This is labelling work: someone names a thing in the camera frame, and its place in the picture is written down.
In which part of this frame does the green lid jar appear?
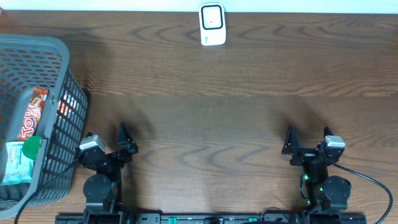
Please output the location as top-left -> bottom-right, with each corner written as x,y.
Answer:
22,136 -> 42,161

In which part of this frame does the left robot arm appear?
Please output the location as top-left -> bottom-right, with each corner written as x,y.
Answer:
76,122 -> 138,213

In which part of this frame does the grey plastic mesh basket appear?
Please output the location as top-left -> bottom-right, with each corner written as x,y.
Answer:
1,34 -> 88,220

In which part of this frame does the red Top chocolate bar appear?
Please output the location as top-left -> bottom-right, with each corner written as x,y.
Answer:
17,87 -> 49,141

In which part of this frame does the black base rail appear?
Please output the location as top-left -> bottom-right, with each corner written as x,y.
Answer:
55,212 -> 368,224

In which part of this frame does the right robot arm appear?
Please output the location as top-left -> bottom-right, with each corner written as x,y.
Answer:
282,125 -> 351,213

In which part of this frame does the teal white snack packet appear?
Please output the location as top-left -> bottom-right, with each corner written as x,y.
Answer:
1,141 -> 34,185

